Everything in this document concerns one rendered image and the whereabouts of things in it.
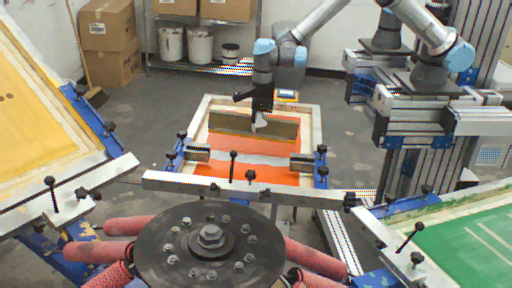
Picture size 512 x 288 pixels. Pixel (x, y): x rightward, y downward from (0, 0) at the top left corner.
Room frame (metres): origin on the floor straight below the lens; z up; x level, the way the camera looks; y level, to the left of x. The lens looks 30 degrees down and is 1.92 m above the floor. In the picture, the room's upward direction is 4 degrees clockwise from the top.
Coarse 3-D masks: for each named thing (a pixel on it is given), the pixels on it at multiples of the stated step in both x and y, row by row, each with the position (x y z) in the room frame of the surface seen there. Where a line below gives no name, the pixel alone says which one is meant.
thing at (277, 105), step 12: (204, 96) 2.10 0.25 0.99; (216, 96) 2.12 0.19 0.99; (228, 96) 2.13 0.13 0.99; (204, 108) 1.97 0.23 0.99; (276, 108) 2.07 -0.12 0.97; (288, 108) 2.07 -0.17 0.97; (300, 108) 2.07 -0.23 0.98; (312, 108) 2.06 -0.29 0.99; (312, 120) 1.93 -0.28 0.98; (192, 132) 1.72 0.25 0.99; (312, 132) 1.84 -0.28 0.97; (312, 144) 1.75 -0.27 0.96; (180, 168) 1.45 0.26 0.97
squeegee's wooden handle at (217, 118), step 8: (216, 112) 1.61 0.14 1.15; (224, 112) 1.61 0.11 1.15; (232, 112) 1.62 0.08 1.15; (208, 120) 1.61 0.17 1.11; (216, 120) 1.60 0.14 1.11; (224, 120) 1.60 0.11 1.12; (232, 120) 1.60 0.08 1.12; (240, 120) 1.60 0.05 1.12; (248, 120) 1.59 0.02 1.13; (264, 120) 1.59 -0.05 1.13; (272, 120) 1.59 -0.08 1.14; (280, 120) 1.59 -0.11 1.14; (288, 120) 1.60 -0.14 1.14; (232, 128) 1.60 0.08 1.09; (240, 128) 1.60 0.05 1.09; (248, 128) 1.59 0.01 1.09; (256, 128) 1.59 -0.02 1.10; (264, 128) 1.59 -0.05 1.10; (272, 128) 1.59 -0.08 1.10; (280, 128) 1.58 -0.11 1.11; (288, 128) 1.58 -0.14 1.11; (296, 128) 1.58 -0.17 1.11; (288, 136) 1.58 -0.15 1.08; (296, 136) 1.58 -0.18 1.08
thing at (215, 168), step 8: (208, 136) 1.76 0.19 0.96; (216, 136) 1.76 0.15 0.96; (216, 144) 1.69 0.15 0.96; (240, 152) 1.64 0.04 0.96; (248, 152) 1.64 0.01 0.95; (216, 160) 1.56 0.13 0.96; (200, 168) 1.49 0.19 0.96; (208, 168) 1.50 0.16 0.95; (216, 168) 1.50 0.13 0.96; (224, 168) 1.50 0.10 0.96; (240, 168) 1.51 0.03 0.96; (248, 168) 1.51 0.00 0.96; (208, 176) 1.44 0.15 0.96; (216, 176) 1.44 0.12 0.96; (224, 176) 1.45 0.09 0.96; (240, 176) 1.45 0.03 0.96
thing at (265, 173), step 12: (300, 120) 1.98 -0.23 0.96; (288, 144) 1.73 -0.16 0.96; (300, 144) 1.74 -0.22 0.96; (276, 156) 1.62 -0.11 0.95; (288, 156) 1.63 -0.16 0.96; (252, 168) 1.52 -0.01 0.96; (264, 168) 1.52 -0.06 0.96; (276, 168) 1.53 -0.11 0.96; (288, 168) 1.54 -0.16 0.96; (252, 180) 1.43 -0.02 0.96; (264, 180) 1.44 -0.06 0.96; (276, 180) 1.44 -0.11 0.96; (288, 180) 1.45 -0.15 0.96
